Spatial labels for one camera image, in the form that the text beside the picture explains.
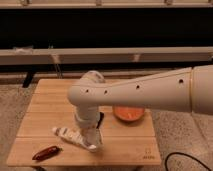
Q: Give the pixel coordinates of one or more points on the brown red oblong object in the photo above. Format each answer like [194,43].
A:
[46,153]

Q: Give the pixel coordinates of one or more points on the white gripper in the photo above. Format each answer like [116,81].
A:
[90,131]

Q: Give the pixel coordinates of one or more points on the grey metal shelf rail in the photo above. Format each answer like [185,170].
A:
[28,56]

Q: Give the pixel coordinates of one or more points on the orange ceramic cup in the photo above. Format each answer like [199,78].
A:
[128,114]

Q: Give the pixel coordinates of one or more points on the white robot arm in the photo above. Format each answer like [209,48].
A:
[184,90]

